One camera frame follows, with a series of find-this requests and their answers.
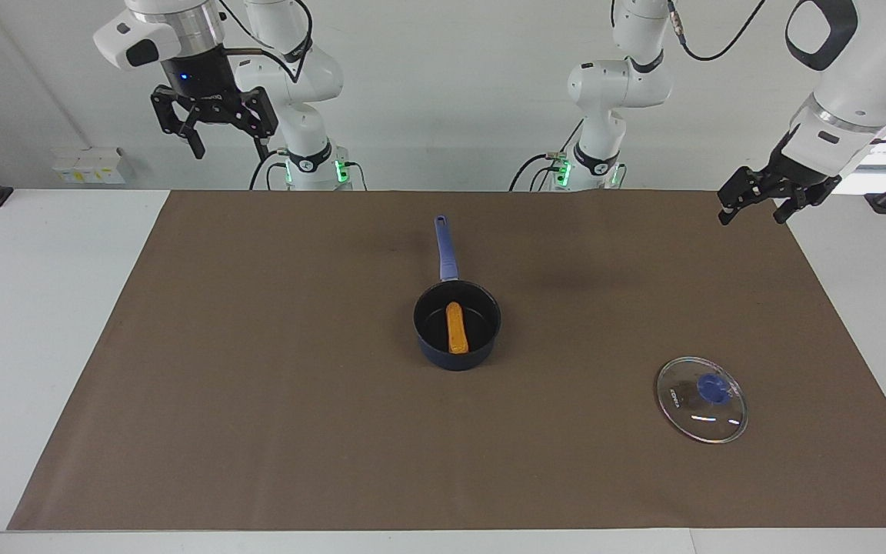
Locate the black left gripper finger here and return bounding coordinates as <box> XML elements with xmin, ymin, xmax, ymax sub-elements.
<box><xmin>773</xmin><ymin>188</ymin><xmax>825</xmax><ymax>226</ymax></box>
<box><xmin>717</xmin><ymin>167</ymin><xmax>774</xmax><ymax>227</ymax></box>

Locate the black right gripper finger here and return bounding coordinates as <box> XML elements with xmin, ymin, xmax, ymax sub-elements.
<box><xmin>150</xmin><ymin>85</ymin><xmax>206</xmax><ymax>161</ymax></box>
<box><xmin>216</xmin><ymin>85</ymin><xmax>279</xmax><ymax>162</ymax></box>

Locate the glass lid with blue knob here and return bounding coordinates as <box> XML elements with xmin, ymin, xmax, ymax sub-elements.
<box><xmin>656</xmin><ymin>356</ymin><xmax>748</xmax><ymax>444</ymax></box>

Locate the yellow corn cob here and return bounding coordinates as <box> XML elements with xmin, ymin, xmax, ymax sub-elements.
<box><xmin>445</xmin><ymin>301</ymin><xmax>472</xmax><ymax>355</ymax></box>

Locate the brown table mat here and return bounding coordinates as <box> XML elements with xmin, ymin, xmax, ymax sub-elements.
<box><xmin>6</xmin><ymin>190</ymin><xmax>886</xmax><ymax>532</ymax></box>

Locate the black right base cable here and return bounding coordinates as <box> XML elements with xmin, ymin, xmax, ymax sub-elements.
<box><xmin>248</xmin><ymin>149</ymin><xmax>291</xmax><ymax>192</ymax></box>

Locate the black base cable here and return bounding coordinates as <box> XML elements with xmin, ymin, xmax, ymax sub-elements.
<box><xmin>248</xmin><ymin>149</ymin><xmax>291</xmax><ymax>192</ymax></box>
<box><xmin>510</xmin><ymin>151</ymin><xmax>571</xmax><ymax>192</ymax></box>

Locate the white wall socket box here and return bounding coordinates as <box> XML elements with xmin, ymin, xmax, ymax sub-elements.
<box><xmin>53</xmin><ymin>148</ymin><xmax>127</xmax><ymax>185</ymax></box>

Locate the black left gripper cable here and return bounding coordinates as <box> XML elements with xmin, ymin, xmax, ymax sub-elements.
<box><xmin>666</xmin><ymin>0</ymin><xmax>768</xmax><ymax>62</ymax></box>

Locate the black left base cable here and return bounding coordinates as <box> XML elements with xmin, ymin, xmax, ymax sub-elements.
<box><xmin>510</xmin><ymin>151</ymin><xmax>571</xmax><ymax>192</ymax></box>

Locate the dark pot with blue handle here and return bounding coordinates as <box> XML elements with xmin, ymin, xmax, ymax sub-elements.
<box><xmin>413</xmin><ymin>214</ymin><xmax>502</xmax><ymax>372</ymax></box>

